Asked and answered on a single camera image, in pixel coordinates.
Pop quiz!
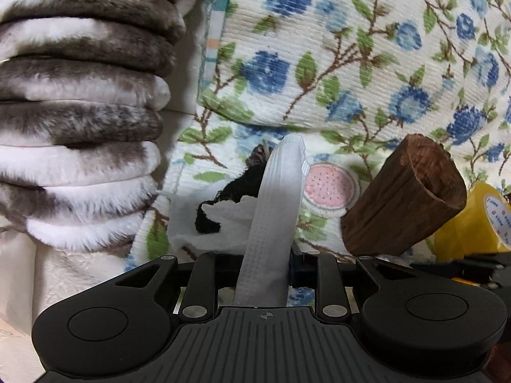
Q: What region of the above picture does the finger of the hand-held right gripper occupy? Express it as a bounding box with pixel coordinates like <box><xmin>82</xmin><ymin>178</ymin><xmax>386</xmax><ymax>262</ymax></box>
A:
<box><xmin>451</xmin><ymin>256</ymin><xmax>511</xmax><ymax>288</ymax></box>

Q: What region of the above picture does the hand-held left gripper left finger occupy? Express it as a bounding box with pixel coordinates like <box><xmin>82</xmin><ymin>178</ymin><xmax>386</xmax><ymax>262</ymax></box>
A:
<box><xmin>115</xmin><ymin>253</ymin><xmax>219</xmax><ymax>323</ymax></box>

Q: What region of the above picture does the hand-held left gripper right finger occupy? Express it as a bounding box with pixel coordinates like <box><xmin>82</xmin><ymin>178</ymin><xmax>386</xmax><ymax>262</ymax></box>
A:
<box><xmin>288</xmin><ymin>249</ymin><xmax>406</xmax><ymax>324</ymax></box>

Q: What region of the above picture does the white face mask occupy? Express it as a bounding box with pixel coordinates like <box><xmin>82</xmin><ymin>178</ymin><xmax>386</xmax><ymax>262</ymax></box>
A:
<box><xmin>233</xmin><ymin>135</ymin><xmax>310</xmax><ymax>308</ymax></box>

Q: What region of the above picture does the pink round pad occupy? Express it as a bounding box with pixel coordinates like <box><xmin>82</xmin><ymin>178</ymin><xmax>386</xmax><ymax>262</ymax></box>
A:
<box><xmin>297</xmin><ymin>162</ymin><xmax>360</xmax><ymax>219</ymax></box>

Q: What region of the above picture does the black fluffy toy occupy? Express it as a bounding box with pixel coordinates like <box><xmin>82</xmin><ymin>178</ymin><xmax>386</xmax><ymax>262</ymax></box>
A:
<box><xmin>195</xmin><ymin>143</ymin><xmax>276</xmax><ymax>236</ymax></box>

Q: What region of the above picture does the yellow tape roll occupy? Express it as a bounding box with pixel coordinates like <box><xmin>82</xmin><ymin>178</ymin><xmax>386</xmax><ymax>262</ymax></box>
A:
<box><xmin>433</xmin><ymin>181</ymin><xmax>511</xmax><ymax>258</ymax></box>

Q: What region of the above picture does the white crumpled tissue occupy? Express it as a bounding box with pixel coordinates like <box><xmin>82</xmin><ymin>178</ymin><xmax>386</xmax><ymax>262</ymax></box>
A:
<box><xmin>170</xmin><ymin>196</ymin><xmax>262</xmax><ymax>256</ymax></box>

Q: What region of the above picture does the brown rolled towel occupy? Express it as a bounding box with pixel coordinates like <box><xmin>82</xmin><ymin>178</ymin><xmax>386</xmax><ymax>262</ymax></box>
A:
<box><xmin>340</xmin><ymin>133</ymin><xmax>468</xmax><ymax>257</ymax></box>

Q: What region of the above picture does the white embossed bedspread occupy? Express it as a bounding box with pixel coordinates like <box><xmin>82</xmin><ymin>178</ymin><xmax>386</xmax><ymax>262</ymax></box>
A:
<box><xmin>0</xmin><ymin>207</ymin><xmax>132</xmax><ymax>383</ymax></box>

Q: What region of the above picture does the striped fluffy folded blanket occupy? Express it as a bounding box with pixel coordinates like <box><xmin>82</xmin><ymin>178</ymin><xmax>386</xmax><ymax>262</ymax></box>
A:
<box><xmin>0</xmin><ymin>0</ymin><xmax>206</xmax><ymax>253</ymax></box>

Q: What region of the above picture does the blue floral blanket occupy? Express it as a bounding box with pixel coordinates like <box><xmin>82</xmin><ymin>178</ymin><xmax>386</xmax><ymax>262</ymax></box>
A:
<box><xmin>124</xmin><ymin>0</ymin><xmax>511</xmax><ymax>308</ymax></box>

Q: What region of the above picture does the teal plaid cloth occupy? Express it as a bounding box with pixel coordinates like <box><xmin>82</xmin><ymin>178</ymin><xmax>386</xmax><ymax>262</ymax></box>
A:
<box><xmin>197</xmin><ymin>0</ymin><xmax>240</xmax><ymax>88</ymax></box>

